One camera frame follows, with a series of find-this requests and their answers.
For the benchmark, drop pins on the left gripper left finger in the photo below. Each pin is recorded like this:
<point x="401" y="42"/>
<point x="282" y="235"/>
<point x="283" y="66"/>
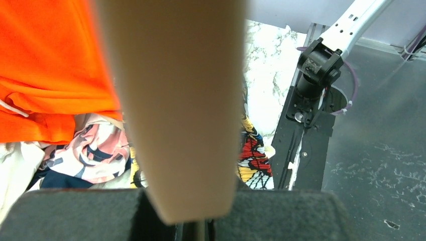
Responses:
<point x="85" y="214"/>

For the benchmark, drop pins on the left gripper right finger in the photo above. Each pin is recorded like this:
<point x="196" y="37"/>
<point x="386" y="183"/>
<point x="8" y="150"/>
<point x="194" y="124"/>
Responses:
<point x="284" y="215"/>

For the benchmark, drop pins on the comic print shorts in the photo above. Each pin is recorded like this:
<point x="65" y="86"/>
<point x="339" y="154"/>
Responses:
<point x="253" y="166"/>

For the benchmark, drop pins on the cream hanger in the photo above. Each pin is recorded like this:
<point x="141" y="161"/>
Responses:
<point x="178" y="67"/>

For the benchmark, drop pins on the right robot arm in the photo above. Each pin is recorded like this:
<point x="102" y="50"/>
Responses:
<point x="320" y="63"/>

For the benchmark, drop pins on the orange shorts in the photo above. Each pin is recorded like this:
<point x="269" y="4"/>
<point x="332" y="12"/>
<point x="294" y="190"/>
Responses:
<point x="52" y="69"/>

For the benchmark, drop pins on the pink white navy garment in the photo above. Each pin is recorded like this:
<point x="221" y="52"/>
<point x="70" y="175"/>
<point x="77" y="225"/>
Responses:
<point x="98" y="156"/>

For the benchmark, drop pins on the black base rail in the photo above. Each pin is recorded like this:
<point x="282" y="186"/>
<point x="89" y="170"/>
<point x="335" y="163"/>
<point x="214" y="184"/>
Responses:
<point x="300" y="158"/>

